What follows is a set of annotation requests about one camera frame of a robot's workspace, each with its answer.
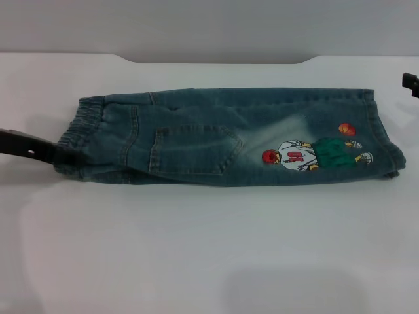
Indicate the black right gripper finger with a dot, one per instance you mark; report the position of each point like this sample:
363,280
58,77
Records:
410,80
416,91

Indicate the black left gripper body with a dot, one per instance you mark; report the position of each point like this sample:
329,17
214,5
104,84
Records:
23,147

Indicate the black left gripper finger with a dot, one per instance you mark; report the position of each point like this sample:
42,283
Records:
72,158

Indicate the blue denim shorts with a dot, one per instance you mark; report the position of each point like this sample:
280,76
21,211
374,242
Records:
212,140

